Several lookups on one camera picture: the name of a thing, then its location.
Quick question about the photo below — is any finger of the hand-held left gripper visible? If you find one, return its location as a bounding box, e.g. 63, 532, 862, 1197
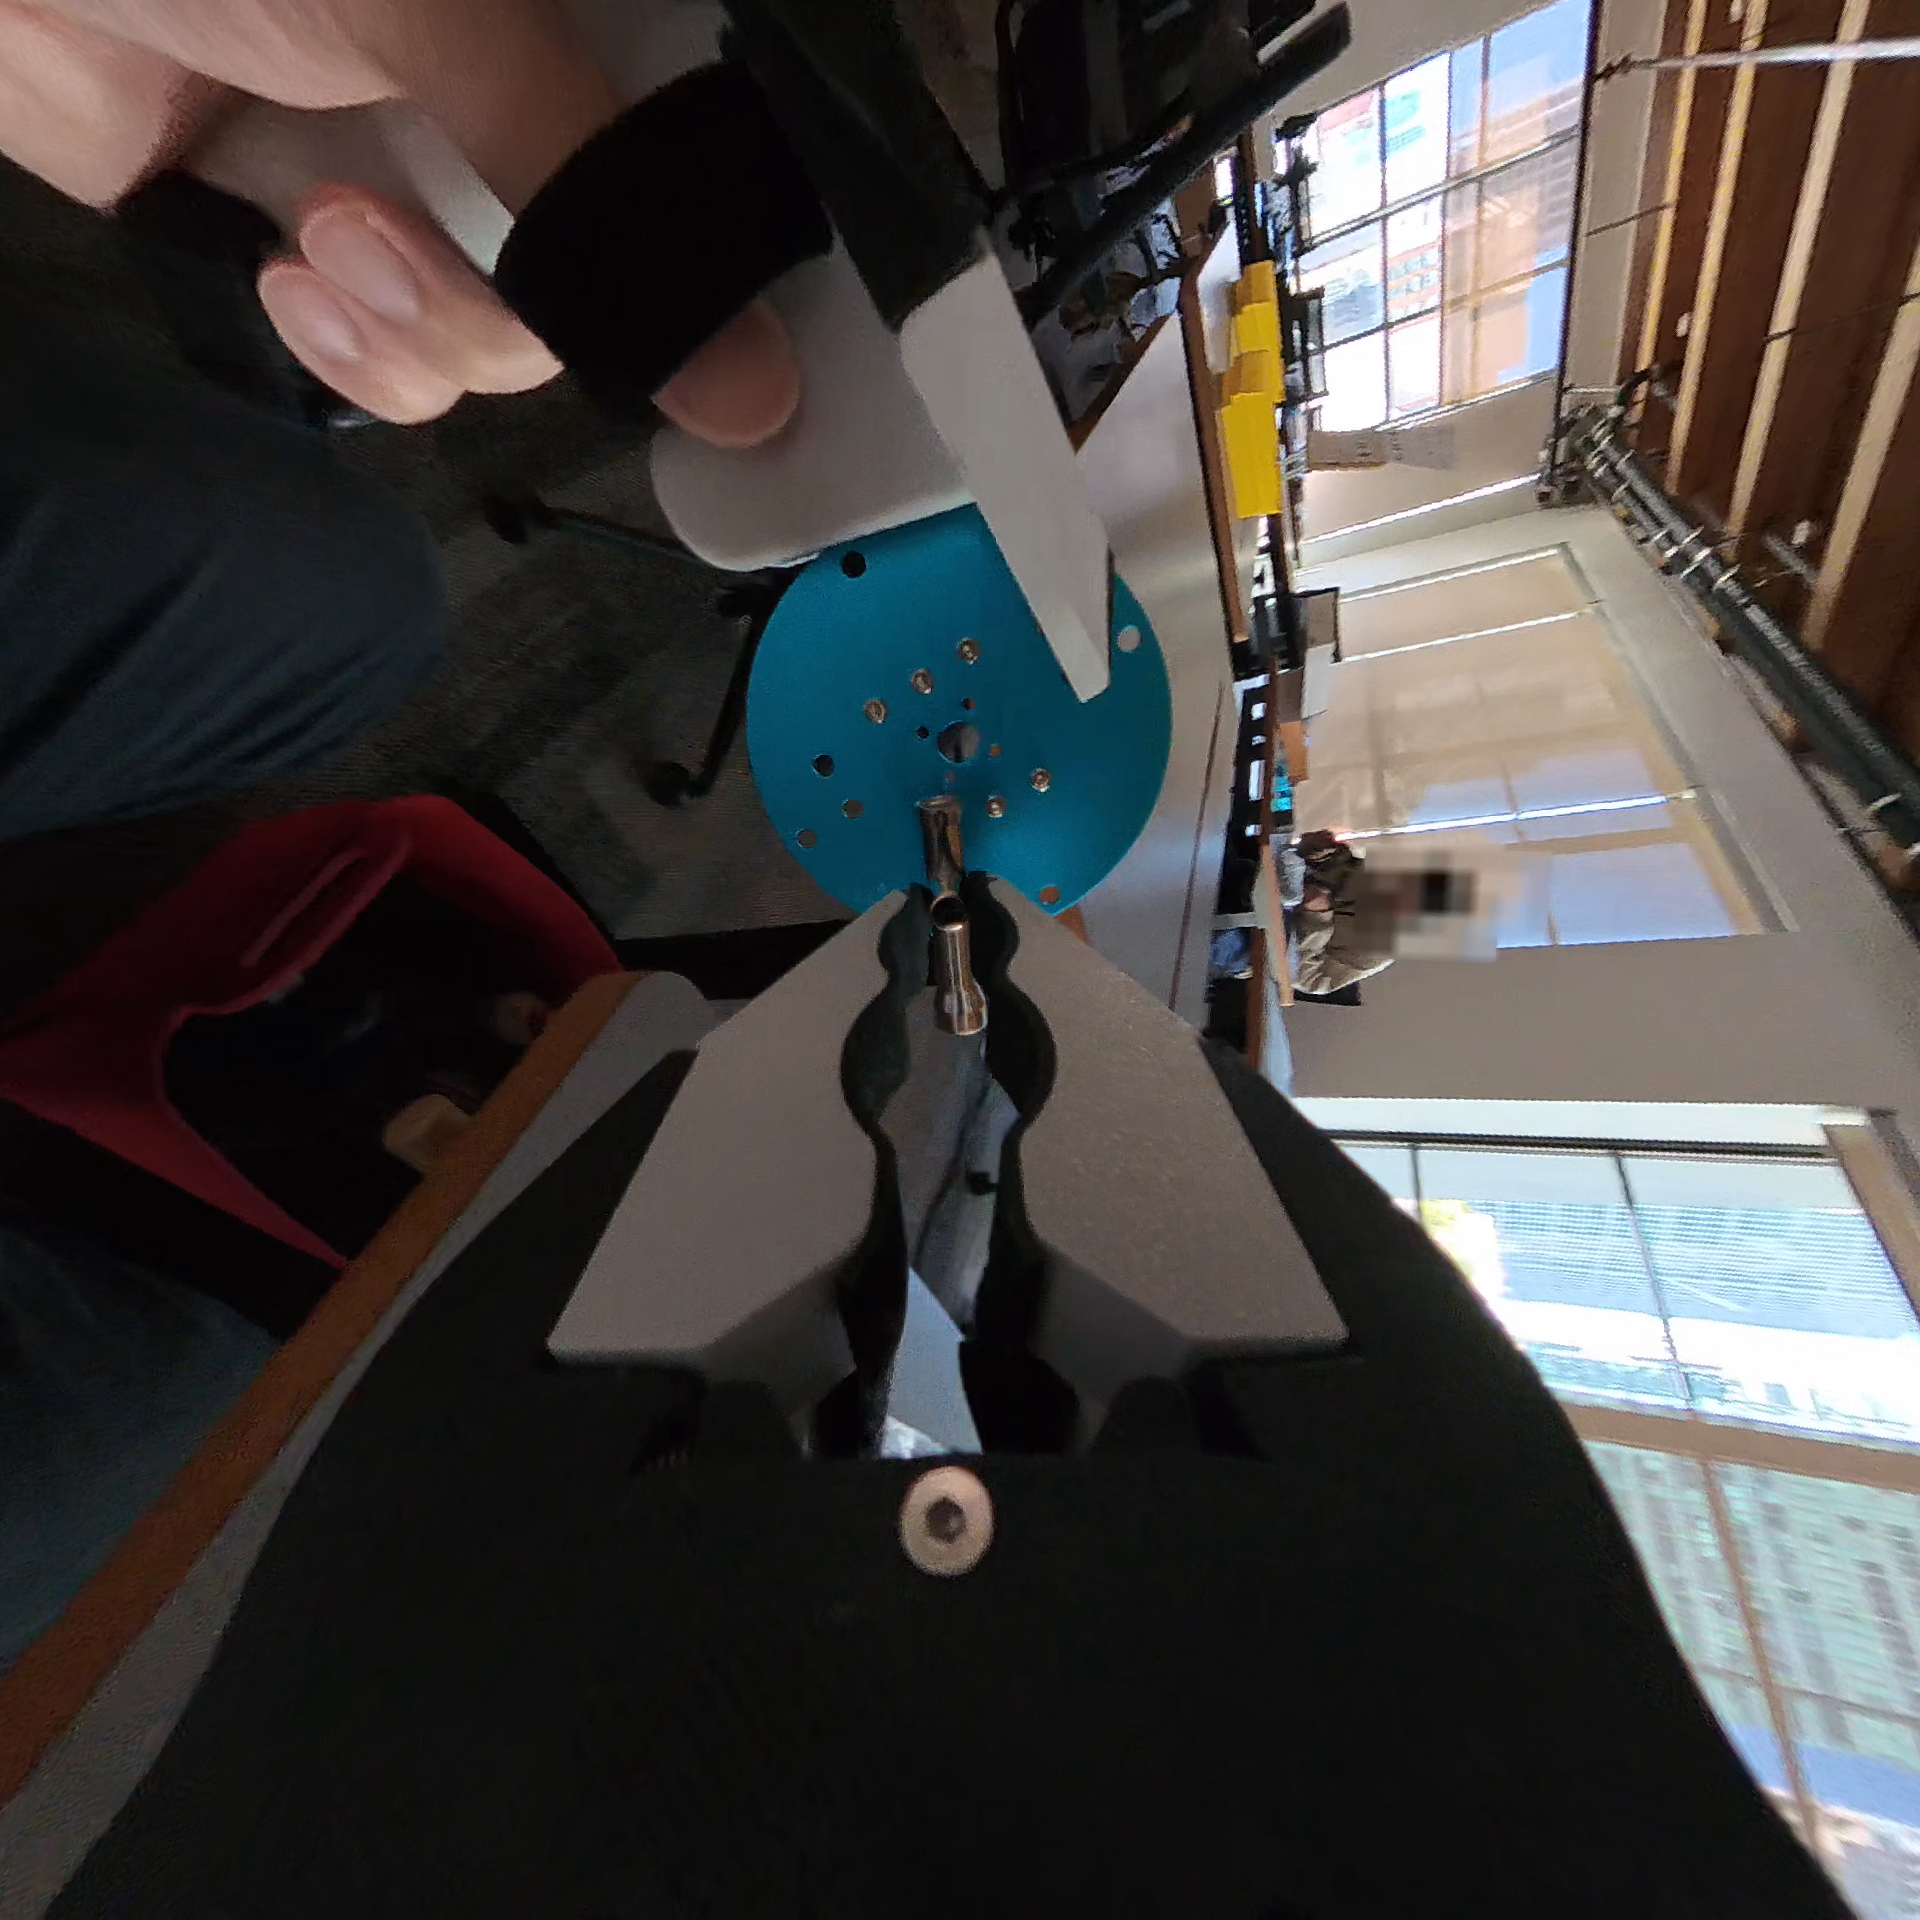
895, 244, 1121, 707

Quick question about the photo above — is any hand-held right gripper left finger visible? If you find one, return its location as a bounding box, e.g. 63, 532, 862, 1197
543, 883, 923, 1454

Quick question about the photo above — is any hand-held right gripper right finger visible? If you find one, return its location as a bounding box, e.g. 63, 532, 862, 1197
971, 874, 1349, 1454

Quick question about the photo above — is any blue round metal plate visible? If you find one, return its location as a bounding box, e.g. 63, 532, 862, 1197
746, 504, 1174, 921

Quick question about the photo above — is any person's left hand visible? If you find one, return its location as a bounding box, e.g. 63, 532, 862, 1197
0, 0, 805, 452

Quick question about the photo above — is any yellow bin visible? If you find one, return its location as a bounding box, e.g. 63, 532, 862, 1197
1215, 393, 1290, 521
1228, 258, 1287, 400

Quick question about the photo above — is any black office chair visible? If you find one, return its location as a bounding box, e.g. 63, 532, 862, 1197
989, 0, 1355, 304

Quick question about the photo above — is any black chair base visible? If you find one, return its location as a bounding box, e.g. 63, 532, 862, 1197
482, 497, 783, 810

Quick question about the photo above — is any grid window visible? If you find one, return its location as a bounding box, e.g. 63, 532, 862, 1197
1290, 0, 1593, 437

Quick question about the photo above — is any window with roller blind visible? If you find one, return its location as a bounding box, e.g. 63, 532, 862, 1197
1295, 546, 1788, 952

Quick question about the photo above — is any red plastic bin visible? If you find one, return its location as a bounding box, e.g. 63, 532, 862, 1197
0, 795, 623, 1278

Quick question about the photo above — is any tall city-view window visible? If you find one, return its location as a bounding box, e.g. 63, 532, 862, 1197
1334, 1118, 1920, 1896

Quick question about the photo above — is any black ceiling pipe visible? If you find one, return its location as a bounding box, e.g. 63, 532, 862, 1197
1546, 382, 1920, 890

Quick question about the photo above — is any person's dark clothing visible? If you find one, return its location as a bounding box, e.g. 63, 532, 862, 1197
0, 165, 453, 1667

